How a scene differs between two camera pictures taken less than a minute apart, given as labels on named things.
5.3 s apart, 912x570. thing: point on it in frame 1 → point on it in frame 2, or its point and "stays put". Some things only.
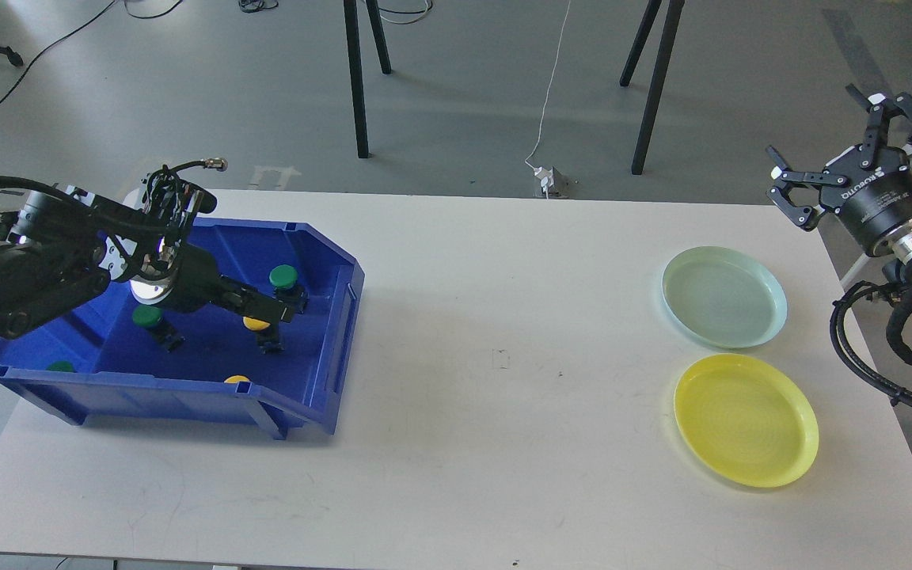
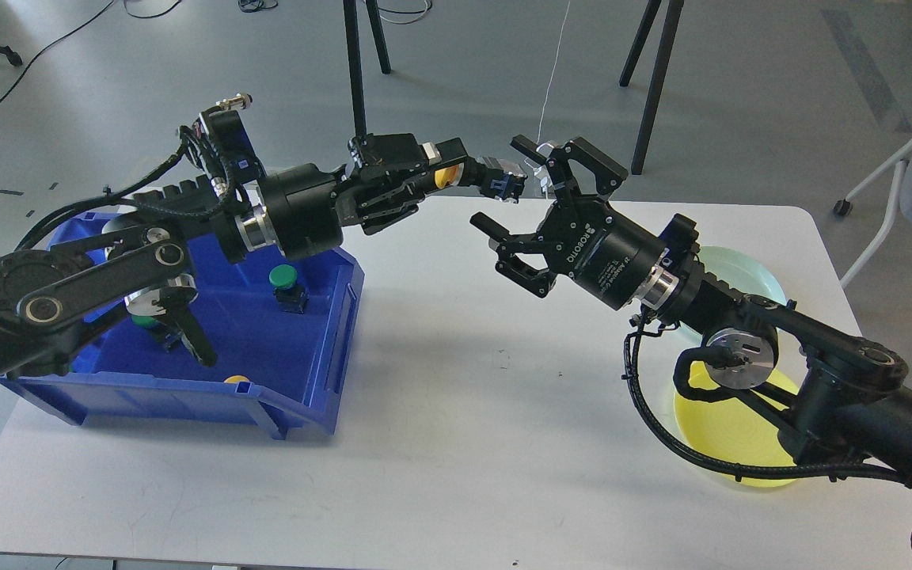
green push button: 293,298 stays put
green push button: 147,315 stays put
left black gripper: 179,278 → 305,216
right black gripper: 883,191 → 583,237
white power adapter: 552,183 stays put
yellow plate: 746,419 stays put
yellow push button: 254,324 → 449,175
